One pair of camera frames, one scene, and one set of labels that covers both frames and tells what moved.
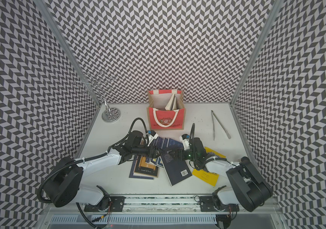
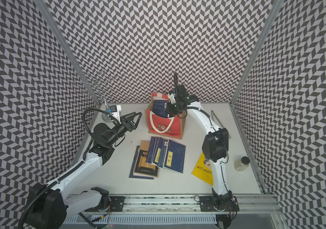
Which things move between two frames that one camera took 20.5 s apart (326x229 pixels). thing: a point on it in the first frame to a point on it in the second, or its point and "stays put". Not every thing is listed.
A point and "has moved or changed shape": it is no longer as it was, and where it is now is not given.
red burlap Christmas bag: x=166 y=109 has moved or changed shape
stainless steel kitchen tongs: x=213 y=114 stays put
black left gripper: x=150 y=152 to x=132 y=125
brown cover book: x=141 y=167 stays put
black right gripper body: x=189 y=155 to x=175 y=108
